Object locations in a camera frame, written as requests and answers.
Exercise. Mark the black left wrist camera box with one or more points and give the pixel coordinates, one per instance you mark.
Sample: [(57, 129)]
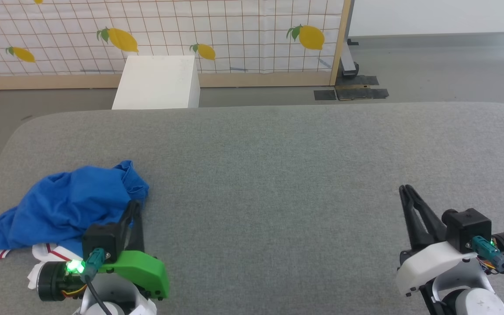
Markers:
[(101, 240)]

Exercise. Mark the small black floor tape patch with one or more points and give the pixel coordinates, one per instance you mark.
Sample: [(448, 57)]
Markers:
[(324, 95)]

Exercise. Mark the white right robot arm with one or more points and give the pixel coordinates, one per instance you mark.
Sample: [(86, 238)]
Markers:
[(470, 299)]

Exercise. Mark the large dark floor tape patch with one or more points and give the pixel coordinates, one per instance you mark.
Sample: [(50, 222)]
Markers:
[(359, 89)]

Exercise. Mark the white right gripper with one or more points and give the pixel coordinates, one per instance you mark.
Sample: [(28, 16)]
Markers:
[(431, 264)]

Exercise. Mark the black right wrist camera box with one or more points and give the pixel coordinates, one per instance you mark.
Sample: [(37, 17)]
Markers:
[(468, 227)]

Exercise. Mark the blue jersey with white trim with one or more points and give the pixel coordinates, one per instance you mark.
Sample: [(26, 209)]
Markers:
[(64, 205)]

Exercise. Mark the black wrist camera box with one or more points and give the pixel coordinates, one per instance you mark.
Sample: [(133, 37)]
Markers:
[(101, 240), (468, 227)]

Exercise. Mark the white box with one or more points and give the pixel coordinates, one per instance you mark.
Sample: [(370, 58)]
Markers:
[(158, 83)]

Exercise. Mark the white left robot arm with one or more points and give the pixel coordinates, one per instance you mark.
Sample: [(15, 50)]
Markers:
[(112, 295)]

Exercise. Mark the lemon print partition wooden frame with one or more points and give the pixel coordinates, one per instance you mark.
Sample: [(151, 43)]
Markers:
[(155, 26)]

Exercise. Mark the grey metal partition foot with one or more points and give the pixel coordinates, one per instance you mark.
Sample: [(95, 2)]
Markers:
[(348, 63)]

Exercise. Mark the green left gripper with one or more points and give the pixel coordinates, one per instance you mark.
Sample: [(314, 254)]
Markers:
[(140, 269)]

